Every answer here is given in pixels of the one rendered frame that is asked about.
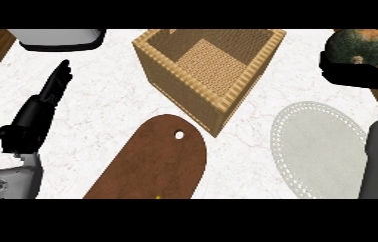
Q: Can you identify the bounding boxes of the pale grey oval placemat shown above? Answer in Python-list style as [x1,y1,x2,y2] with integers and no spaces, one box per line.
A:
[269,100,372,200]

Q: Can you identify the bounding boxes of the square wicker basket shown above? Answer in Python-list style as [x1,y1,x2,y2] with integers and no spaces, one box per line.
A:
[130,28,288,139]

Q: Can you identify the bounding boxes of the green and orange squash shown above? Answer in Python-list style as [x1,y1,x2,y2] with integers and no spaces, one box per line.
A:
[323,28,378,66]

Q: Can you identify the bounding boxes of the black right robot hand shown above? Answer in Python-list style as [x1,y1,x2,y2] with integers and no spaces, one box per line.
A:
[317,50,378,89]

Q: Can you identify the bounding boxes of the brown wooden cutting board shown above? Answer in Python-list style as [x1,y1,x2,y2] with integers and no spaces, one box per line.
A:
[83,113,208,200]

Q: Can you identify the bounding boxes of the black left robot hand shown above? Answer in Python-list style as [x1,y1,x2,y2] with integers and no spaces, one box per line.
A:
[0,59,75,157]

